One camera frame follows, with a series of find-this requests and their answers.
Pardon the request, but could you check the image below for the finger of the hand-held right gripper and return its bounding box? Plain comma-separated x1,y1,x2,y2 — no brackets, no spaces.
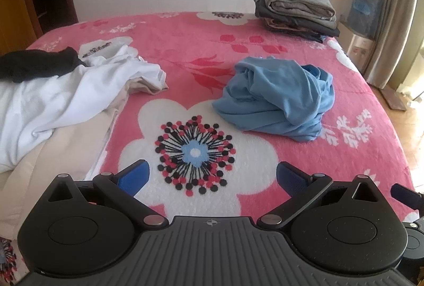
391,183,424,209

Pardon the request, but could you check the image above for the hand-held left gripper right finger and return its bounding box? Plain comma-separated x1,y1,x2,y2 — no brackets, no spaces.
257,161,380,230

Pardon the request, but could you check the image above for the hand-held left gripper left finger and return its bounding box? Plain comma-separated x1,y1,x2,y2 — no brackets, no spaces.
48,159,168,229

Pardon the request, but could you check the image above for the light blue printed t-shirt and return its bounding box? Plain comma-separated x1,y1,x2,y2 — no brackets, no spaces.
211,56,336,143

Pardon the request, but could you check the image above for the beige garment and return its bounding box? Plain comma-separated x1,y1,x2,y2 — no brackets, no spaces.
0,76,169,240

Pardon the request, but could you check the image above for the brown wooden board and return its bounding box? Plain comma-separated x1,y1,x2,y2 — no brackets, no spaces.
380,87,407,111

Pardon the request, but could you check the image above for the white shirt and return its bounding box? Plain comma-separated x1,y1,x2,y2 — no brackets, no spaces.
0,44,167,174

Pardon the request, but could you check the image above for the pink floral blanket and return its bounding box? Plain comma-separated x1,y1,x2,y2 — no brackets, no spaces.
0,11,416,286

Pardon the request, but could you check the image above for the pale cardboard box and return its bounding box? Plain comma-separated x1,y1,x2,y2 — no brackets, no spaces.
338,21,376,73

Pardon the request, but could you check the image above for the black garment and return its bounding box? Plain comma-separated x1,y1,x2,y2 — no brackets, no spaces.
0,46,90,84

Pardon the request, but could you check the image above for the brown patterned folded garment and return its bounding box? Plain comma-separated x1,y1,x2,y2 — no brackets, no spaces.
264,17,327,42

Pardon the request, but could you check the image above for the dark grey folded garment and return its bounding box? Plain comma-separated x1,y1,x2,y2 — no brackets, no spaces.
253,0,341,38

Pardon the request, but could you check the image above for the blue plastic bag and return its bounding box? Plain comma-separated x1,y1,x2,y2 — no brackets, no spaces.
346,0,386,40

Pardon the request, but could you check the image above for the beige curtain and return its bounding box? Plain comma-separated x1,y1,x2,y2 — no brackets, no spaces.
363,0,424,90

